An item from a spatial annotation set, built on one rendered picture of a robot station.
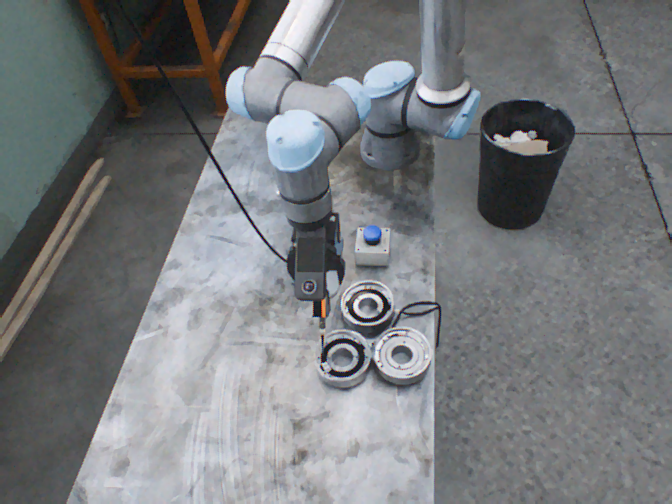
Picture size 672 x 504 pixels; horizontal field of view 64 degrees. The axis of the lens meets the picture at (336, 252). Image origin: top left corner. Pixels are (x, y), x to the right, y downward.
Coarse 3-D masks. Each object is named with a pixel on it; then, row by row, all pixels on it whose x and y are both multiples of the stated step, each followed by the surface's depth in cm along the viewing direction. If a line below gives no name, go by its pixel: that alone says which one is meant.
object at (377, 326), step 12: (348, 288) 107; (360, 288) 108; (372, 288) 108; (384, 288) 107; (360, 300) 106; (372, 300) 107; (348, 312) 105; (360, 312) 105; (348, 324) 104; (360, 324) 101; (372, 324) 101; (384, 324) 103
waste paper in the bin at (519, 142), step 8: (496, 136) 214; (512, 136) 213; (520, 136) 211; (528, 136) 214; (536, 136) 213; (504, 144) 206; (512, 144) 212; (520, 144) 203; (528, 144) 203; (536, 144) 202; (544, 144) 201; (520, 152) 203; (528, 152) 202; (536, 152) 202; (544, 152) 201
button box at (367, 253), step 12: (360, 228) 117; (384, 228) 116; (360, 240) 114; (384, 240) 114; (360, 252) 112; (372, 252) 112; (384, 252) 112; (360, 264) 115; (372, 264) 115; (384, 264) 114
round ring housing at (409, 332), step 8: (392, 328) 100; (400, 328) 100; (408, 328) 100; (384, 336) 101; (392, 336) 101; (408, 336) 100; (416, 336) 100; (424, 336) 98; (376, 344) 99; (392, 344) 99; (400, 344) 99; (408, 344) 99; (424, 344) 99; (376, 352) 99; (392, 352) 99; (400, 352) 101; (408, 352) 100; (416, 352) 98; (424, 352) 98; (376, 360) 96; (392, 360) 97; (416, 360) 97; (424, 360) 97; (376, 368) 97; (384, 368) 96; (400, 368) 96; (408, 368) 96; (424, 368) 94; (384, 376) 96; (392, 376) 94; (400, 376) 94; (408, 376) 94; (416, 376) 94; (400, 384) 96
